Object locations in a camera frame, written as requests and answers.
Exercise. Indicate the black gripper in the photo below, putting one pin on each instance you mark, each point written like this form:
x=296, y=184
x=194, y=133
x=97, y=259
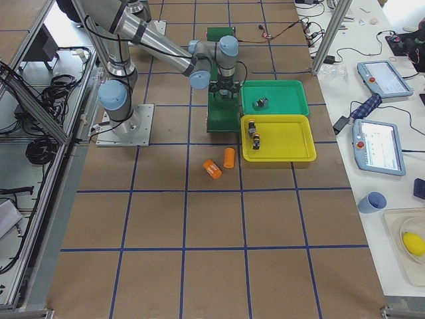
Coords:
x=226, y=82

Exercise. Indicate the green push button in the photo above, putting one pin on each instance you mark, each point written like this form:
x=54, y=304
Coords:
x=260, y=104
x=225, y=94

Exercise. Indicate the plain orange cylinder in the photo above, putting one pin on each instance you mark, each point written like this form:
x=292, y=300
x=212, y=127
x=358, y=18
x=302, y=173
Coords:
x=229, y=158

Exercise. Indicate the orange cylinder labelled 4680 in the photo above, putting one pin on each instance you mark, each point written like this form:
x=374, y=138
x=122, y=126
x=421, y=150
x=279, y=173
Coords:
x=212, y=169

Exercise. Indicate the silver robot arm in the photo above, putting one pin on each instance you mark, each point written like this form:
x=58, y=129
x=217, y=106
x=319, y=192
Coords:
x=209, y=64

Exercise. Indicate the green conveyor belt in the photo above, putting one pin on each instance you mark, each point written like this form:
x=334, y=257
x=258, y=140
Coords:
x=223, y=116

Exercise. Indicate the green plastic tray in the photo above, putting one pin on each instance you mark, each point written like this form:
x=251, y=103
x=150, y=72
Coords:
x=284, y=97

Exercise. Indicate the yellow plastic tray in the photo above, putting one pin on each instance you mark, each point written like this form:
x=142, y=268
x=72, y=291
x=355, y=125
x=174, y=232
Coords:
x=283, y=138

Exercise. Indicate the blue checkered cloth roll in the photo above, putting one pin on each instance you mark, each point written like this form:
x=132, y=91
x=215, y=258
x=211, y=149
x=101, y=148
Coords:
x=366, y=107

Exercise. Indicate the teach pendant far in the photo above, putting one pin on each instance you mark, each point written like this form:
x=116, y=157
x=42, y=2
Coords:
x=382, y=78

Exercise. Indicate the teach pendant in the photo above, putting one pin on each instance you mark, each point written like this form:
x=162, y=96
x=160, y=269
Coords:
x=382, y=78
x=377, y=148

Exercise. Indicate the teach pendant near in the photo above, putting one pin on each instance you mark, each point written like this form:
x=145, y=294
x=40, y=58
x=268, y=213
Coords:
x=377, y=148

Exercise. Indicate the blue plastic cup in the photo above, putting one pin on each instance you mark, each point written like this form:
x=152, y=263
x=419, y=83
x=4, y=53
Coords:
x=372, y=202

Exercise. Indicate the beige tray with bowl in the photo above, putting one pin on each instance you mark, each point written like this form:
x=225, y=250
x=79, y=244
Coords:
x=399, y=222

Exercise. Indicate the yellow lemon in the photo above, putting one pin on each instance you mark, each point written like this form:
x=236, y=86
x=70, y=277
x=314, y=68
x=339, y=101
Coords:
x=413, y=243

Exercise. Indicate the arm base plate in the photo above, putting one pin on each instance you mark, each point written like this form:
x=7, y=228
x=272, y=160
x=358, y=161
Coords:
x=160, y=26
x=133, y=132

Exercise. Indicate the aluminium frame post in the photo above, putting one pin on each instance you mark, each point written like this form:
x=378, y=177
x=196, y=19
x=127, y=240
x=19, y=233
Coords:
x=336, y=19

